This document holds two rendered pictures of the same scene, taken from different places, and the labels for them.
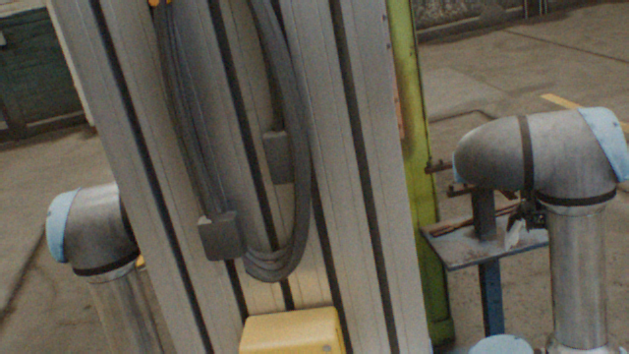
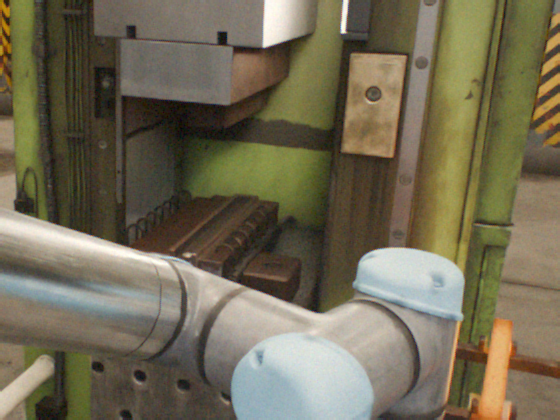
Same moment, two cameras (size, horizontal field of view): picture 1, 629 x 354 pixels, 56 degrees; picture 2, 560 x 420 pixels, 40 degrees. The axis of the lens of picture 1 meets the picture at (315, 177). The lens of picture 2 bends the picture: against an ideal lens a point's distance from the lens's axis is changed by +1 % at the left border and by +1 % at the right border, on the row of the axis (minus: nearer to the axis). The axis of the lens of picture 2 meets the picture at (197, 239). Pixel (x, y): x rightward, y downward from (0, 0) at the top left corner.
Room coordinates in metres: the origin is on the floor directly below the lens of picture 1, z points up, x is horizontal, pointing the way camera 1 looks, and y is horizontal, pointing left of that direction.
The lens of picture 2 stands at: (0.72, -0.60, 1.48)
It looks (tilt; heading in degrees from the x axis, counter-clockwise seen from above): 19 degrees down; 26
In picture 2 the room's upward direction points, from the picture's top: 2 degrees clockwise
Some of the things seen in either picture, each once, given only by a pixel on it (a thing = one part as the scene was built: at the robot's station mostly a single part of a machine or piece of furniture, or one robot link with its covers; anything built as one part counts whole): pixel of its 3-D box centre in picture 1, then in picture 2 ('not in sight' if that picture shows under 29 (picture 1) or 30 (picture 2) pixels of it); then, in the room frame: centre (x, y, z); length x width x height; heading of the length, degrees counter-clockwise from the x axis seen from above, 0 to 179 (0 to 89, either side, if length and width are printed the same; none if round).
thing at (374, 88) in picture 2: not in sight; (372, 105); (2.04, -0.27, 1.27); 0.09 x 0.02 x 0.17; 97
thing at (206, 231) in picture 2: not in sight; (218, 223); (2.08, 0.02, 0.99); 0.42 x 0.05 x 0.01; 7
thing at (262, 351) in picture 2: not in sight; (303, 369); (1.16, -0.47, 1.23); 0.11 x 0.11 x 0.08; 74
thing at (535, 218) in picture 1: (537, 203); not in sight; (1.24, -0.51, 1.07); 0.09 x 0.08 x 0.12; 172
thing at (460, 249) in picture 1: (486, 234); not in sight; (1.81, -0.55, 0.67); 0.40 x 0.30 x 0.02; 95
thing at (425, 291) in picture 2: not in sight; (400, 331); (1.25, -0.51, 1.23); 0.09 x 0.08 x 0.11; 164
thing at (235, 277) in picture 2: not in sight; (255, 252); (2.05, -0.07, 0.95); 0.34 x 0.03 x 0.03; 7
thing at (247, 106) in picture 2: not in sight; (230, 99); (2.12, 0.03, 1.24); 0.30 x 0.07 x 0.06; 7
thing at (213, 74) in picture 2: not in sight; (214, 60); (2.07, 0.05, 1.32); 0.42 x 0.20 x 0.10; 7
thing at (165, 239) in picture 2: not in sight; (206, 237); (2.07, 0.05, 0.96); 0.42 x 0.20 x 0.09; 7
